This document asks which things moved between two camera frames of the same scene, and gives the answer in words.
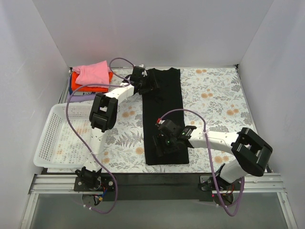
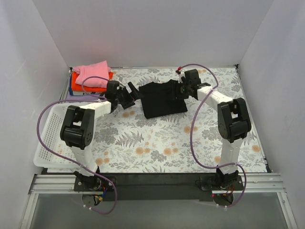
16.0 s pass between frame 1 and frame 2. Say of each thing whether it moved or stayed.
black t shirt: moved
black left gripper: moved
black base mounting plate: stayed
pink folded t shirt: stayed
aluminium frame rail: stayed
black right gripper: moved
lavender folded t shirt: stayed
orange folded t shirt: stayed
